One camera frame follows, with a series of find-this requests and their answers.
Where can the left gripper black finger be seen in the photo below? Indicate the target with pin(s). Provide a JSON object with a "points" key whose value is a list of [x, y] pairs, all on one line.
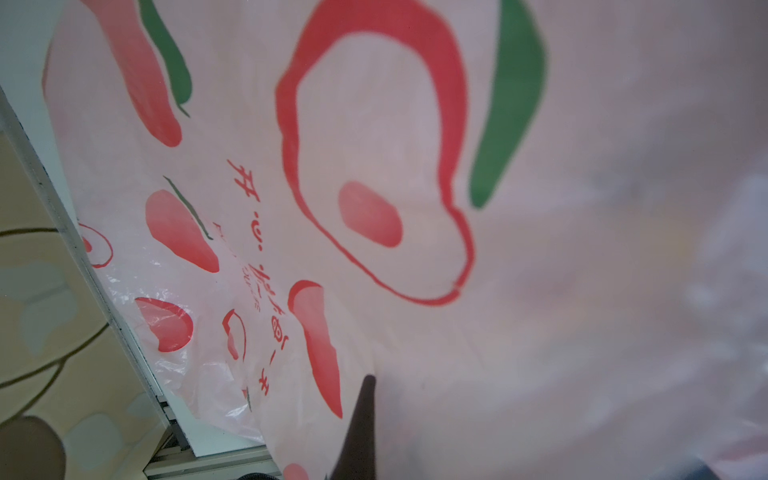
{"points": [[357, 460]]}

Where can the pink plastic bag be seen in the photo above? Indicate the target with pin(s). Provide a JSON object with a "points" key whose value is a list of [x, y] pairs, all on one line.
{"points": [[541, 226]]}

